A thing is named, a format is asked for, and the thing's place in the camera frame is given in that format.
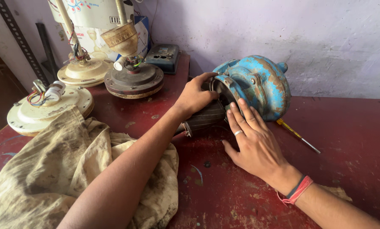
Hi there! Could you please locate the cream fan motor with capacitor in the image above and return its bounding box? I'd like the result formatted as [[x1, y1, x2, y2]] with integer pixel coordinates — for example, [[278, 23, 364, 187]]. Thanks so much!
[[7, 80, 94, 137]]

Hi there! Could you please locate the white printed cardboard box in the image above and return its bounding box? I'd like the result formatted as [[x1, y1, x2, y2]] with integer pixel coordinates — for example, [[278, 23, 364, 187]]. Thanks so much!
[[48, 0, 151, 63]]

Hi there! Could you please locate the blue electrical switch box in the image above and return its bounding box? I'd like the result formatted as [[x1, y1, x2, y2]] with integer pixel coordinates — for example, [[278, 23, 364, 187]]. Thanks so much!
[[144, 43, 180, 75]]

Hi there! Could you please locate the cream fan motor with rod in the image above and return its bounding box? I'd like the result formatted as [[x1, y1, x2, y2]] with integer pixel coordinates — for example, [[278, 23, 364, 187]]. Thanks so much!
[[55, 0, 114, 88]]

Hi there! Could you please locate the brown fan motor gold canopy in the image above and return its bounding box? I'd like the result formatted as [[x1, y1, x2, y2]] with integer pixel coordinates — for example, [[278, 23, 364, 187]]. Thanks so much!
[[100, 0, 165, 99]]

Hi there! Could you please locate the small beige cloth scrap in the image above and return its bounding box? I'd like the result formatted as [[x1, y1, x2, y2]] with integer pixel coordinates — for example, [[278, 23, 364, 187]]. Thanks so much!
[[319, 184, 353, 203]]

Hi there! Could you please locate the dark flat metal bar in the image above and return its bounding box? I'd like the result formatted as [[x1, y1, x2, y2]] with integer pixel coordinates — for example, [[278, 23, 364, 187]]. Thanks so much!
[[35, 22, 60, 81]]

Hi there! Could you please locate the dark grey wristband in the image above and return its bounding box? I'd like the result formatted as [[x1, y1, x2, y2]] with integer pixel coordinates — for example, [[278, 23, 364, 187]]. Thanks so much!
[[286, 175, 306, 200]]

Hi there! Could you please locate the yellow handled screwdriver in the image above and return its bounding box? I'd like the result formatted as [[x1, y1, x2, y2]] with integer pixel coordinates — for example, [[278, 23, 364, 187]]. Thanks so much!
[[276, 118, 321, 155]]

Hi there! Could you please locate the slotted metal angle bar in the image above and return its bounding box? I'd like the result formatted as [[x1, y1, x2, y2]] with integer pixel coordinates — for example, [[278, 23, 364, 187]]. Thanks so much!
[[0, 0, 50, 87]]

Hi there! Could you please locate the person's right hand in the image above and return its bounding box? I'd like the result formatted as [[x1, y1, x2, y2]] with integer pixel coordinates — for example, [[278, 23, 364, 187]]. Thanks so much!
[[222, 98, 302, 193]]

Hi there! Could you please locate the person's left hand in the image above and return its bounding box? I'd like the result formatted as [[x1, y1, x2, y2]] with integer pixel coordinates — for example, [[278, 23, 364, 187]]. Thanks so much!
[[174, 72, 219, 119]]

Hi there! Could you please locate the blue rusty pump housing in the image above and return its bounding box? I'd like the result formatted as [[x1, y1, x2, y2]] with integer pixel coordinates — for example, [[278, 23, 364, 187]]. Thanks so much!
[[212, 55, 292, 122]]

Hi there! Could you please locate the red thread wristband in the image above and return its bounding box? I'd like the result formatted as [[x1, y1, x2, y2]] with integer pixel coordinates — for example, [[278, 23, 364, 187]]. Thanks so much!
[[276, 176, 314, 206]]

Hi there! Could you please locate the white cylindrical capacitor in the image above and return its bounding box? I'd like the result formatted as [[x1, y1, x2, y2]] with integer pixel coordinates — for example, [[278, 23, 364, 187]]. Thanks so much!
[[44, 80, 66, 103]]

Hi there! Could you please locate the black ribbed motor body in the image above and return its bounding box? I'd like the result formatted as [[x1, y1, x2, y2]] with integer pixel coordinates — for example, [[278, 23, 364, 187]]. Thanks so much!
[[176, 78, 239, 138]]

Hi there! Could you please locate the dirty beige cloth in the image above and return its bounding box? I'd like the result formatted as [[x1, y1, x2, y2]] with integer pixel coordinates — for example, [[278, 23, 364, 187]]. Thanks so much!
[[0, 106, 180, 229]]

